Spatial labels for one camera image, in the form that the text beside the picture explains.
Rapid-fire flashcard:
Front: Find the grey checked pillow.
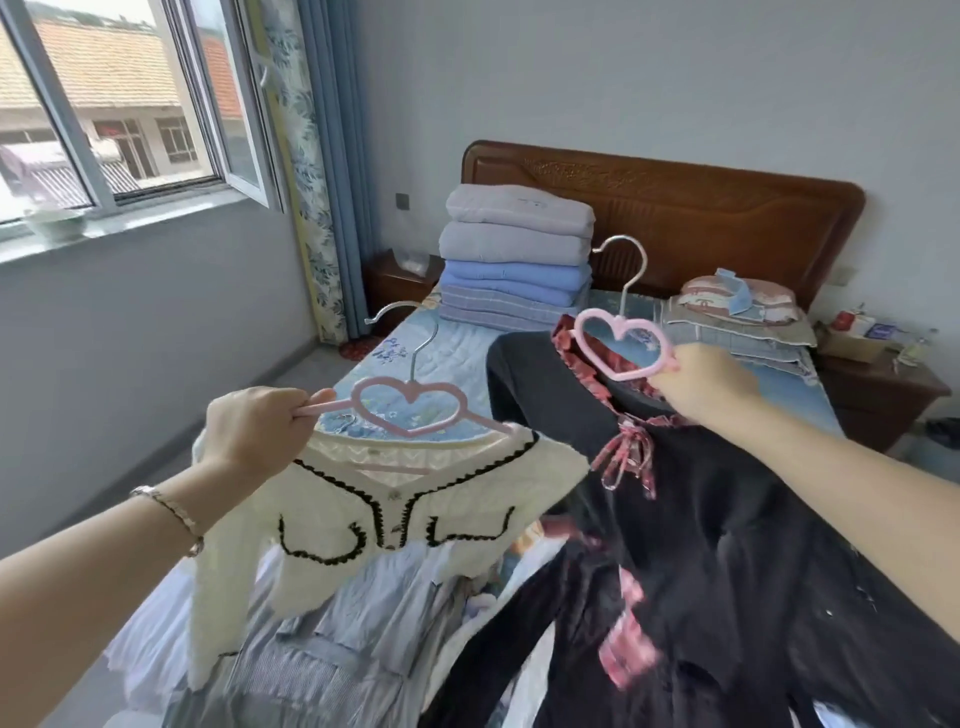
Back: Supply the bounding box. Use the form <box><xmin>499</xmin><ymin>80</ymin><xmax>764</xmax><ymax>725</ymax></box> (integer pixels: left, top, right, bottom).
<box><xmin>663</xmin><ymin>296</ymin><xmax>819</xmax><ymax>384</ymax></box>

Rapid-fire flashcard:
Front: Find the blue floral bed quilt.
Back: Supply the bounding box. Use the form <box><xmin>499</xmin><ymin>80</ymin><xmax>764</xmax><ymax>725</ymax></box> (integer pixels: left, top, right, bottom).
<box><xmin>329</xmin><ymin>288</ymin><xmax>845</xmax><ymax>571</ymax></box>

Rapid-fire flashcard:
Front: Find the brown cardboard box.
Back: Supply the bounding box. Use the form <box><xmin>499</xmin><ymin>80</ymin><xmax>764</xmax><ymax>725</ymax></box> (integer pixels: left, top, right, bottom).
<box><xmin>815</xmin><ymin>322</ymin><xmax>890</xmax><ymax>365</ymax></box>

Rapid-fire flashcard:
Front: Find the small white cup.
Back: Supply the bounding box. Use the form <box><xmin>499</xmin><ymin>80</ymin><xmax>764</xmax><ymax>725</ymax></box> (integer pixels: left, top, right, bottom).
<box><xmin>22</xmin><ymin>206</ymin><xmax>90</xmax><ymax>243</ymax></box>

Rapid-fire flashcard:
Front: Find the blue floral curtain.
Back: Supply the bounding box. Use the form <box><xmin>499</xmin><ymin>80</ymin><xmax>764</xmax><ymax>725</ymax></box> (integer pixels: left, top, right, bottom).
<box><xmin>247</xmin><ymin>0</ymin><xmax>376</xmax><ymax>346</ymax></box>

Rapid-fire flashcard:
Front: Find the person's left forearm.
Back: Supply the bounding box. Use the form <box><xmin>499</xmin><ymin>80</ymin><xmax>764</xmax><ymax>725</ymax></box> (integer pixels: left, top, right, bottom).
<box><xmin>0</xmin><ymin>457</ymin><xmax>249</xmax><ymax>728</ymax></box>

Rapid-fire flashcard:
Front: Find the striped pillow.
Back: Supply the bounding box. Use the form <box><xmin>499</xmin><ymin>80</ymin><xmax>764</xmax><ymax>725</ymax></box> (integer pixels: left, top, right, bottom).
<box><xmin>678</xmin><ymin>273</ymin><xmax>798</xmax><ymax>325</ymax></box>

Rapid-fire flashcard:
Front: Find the white framed window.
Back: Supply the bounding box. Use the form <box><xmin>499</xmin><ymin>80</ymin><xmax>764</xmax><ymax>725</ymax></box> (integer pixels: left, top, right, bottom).
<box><xmin>0</xmin><ymin>0</ymin><xmax>290</xmax><ymax>264</ymax></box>

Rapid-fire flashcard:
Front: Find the person's right hand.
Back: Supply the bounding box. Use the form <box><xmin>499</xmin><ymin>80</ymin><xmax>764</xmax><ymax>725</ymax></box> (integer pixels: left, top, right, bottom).
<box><xmin>646</xmin><ymin>343</ymin><xmax>763</xmax><ymax>429</ymax></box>

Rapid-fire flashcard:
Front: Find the person's left hand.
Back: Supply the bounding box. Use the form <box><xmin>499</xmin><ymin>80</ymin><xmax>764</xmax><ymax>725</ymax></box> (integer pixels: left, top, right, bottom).
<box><xmin>200</xmin><ymin>386</ymin><xmax>337</xmax><ymax>493</ymax></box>

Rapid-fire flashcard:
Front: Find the white knit cardigan black trim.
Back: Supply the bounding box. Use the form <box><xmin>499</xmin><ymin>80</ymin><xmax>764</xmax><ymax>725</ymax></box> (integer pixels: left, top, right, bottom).
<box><xmin>187</xmin><ymin>431</ymin><xmax>590</xmax><ymax>691</ymax></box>

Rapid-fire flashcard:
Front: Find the black red plaid garment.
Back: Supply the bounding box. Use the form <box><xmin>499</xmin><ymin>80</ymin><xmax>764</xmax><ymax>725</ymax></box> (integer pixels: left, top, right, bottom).
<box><xmin>419</xmin><ymin>314</ymin><xmax>864</xmax><ymax>728</ymax></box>

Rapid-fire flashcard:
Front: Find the person's right forearm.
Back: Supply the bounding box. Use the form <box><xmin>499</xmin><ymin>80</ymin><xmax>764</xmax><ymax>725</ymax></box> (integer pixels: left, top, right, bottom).
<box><xmin>716</xmin><ymin>389</ymin><xmax>960</xmax><ymax>646</ymax></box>

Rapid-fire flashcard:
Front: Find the brown wooden headboard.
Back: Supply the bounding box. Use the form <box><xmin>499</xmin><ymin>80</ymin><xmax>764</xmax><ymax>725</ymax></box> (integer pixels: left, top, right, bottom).
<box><xmin>461</xmin><ymin>140</ymin><xmax>868</xmax><ymax>309</ymax></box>

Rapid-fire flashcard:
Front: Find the dark wooden nightstand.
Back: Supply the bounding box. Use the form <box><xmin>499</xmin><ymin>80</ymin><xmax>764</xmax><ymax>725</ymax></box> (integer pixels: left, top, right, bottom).
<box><xmin>813</xmin><ymin>348</ymin><xmax>952</xmax><ymax>455</ymax></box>
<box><xmin>362</xmin><ymin>251</ymin><xmax>448</xmax><ymax>339</ymax></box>

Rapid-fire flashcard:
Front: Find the red round mat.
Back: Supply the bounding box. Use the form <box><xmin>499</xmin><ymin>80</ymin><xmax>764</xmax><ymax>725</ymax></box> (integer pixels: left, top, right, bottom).
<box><xmin>337</xmin><ymin>335</ymin><xmax>388</xmax><ymax>363</ymax></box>

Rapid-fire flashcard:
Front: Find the silver link bracelet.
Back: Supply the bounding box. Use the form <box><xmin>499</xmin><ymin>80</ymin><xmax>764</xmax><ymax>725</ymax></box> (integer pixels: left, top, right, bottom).
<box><xmin>128</xmin><ymin>485</ymin><xmax>205</xmax><ymax>558</ymax></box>

